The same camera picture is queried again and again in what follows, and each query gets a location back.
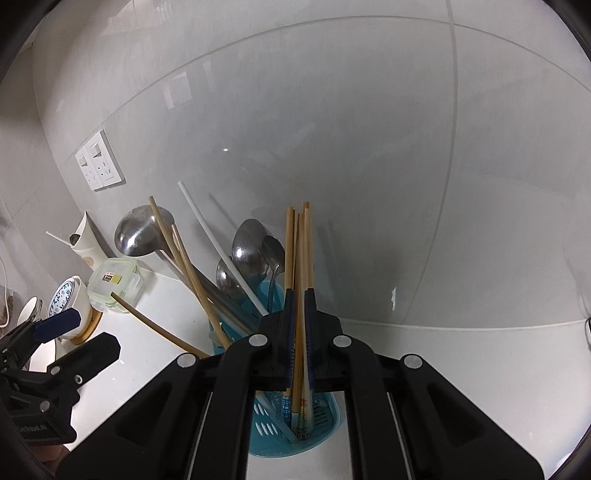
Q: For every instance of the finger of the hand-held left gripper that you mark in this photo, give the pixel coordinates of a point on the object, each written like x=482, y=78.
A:
x=57, y=325
x=87, y=357

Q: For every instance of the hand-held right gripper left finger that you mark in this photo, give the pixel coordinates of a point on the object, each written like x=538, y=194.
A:
x=290, y=332

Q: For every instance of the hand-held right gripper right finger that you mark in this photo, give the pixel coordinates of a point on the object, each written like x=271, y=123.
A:
x=310, y=332

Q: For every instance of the wooden chopstick blue patterned end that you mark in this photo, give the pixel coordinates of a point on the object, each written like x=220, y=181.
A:
x=299, y=323

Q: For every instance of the plain wooden chopstick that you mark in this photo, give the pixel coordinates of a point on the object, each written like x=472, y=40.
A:
x=157, y=329

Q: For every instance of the blue plastic utensil holder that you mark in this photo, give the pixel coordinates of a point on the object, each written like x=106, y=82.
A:
x=323, y=415

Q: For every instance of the white bowl brown rim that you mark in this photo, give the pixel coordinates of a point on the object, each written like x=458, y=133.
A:
x=30, y=309

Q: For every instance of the wooden coaster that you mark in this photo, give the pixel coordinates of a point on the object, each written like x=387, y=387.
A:
x=92, y=323

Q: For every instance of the plastic food container green lid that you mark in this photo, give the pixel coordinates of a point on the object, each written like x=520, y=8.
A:
x=115, y=286

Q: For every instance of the paper cup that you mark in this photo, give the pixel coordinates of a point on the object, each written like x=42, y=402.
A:
x=90, y=249

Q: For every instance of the white stick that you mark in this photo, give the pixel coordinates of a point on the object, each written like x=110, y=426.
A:
x=59, y=238

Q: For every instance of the white plastic chopstick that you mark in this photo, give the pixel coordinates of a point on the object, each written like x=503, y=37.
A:
x=219, y=244

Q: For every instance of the steel ladle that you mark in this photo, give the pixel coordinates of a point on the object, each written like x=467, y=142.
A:
x=138, y=233

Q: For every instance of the pale short chopstick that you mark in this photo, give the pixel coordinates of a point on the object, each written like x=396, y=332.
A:
x=178, y=269

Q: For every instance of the long wooden chopstick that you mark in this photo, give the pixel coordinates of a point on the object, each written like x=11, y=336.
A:
x=159, y=217

